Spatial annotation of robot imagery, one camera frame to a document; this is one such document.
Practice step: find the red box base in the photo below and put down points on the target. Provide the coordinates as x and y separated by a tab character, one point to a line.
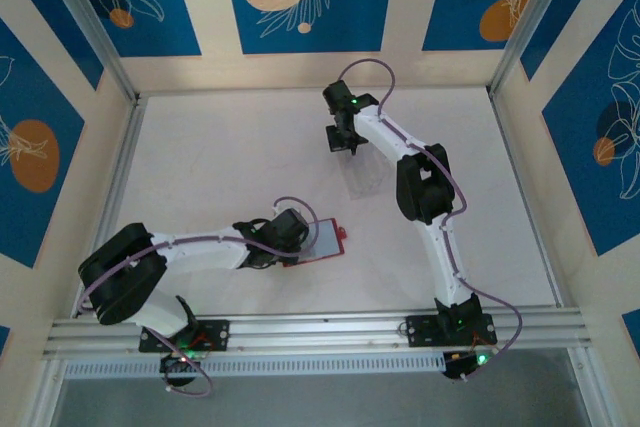
327	242

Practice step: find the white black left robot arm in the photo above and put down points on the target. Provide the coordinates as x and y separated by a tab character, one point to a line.
200	249

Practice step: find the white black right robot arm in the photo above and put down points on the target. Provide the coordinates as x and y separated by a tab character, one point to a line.
385	132

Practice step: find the clear acrylic card box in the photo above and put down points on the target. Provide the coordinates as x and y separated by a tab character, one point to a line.
370	177

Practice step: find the black controller board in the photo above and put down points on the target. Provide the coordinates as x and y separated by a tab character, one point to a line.
457	367
172	364

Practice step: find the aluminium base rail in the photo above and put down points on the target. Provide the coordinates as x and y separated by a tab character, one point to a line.
320	332

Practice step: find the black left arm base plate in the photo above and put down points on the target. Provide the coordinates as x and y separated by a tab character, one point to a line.
220	332

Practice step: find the aluminium side rail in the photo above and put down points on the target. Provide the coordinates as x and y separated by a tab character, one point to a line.
116	197
519	172

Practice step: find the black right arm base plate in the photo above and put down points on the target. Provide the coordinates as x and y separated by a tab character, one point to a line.
420	329

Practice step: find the aluminium frame post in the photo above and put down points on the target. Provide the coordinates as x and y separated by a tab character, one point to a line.
531	12
85	12

